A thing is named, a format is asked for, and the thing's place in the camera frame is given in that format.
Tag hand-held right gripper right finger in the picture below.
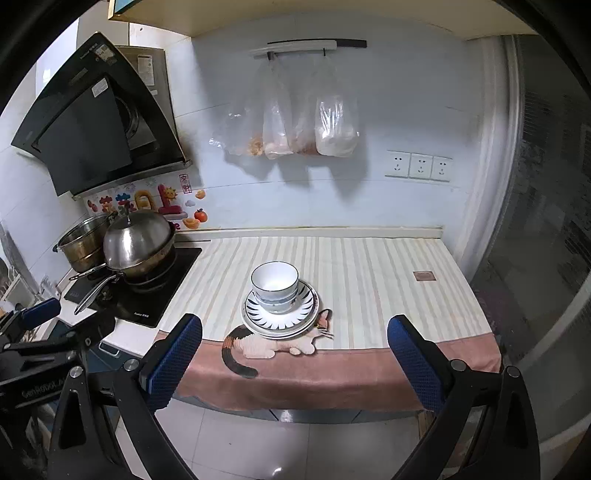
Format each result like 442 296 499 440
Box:
387 315 555 480

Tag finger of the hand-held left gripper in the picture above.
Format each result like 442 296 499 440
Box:
9 298 62 330
68 315 116 352

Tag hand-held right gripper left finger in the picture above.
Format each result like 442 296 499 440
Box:
46 313 204 480

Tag blue-patterned white bowl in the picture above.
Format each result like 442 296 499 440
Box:
255 294 299 315

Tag blue leaf-pattern plate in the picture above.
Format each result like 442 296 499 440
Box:
244 279 319 331

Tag white bowl with dark rim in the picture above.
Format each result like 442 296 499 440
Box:
250 261 301 302

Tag black induction cooktop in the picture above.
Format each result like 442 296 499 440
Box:
62 247 204 329

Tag steel stockpot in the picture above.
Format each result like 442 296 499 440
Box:
52 212 119 274

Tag striped tablecloth with cat print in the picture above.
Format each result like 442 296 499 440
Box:
154 235 503 414

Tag domed steel lid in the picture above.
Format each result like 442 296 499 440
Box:
102 210 177 271

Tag black range hood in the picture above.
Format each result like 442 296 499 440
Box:
10 31 193 200

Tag clear plastic bag orange contents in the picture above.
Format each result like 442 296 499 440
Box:
211 60 267 158

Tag clear plastic bag white powder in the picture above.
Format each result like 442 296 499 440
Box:
315 58 361 158

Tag clear plastic bag pale contents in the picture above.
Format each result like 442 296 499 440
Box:
261 59 296 160

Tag clear plastic bag brown contents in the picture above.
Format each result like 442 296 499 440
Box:
291 62 320 156

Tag overhead wooden cabinet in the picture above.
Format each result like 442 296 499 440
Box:
106 0 518 42

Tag steel wok with handle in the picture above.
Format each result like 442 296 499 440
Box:
69 249 178 315

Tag colourful wall stickers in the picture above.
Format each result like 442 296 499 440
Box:
85 176 209 232

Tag white wall socket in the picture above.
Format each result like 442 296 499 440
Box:
409 152 433 181
385 150 410 180
431 155 454 184

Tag wall hook rail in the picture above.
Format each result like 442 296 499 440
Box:
250 39 368 60

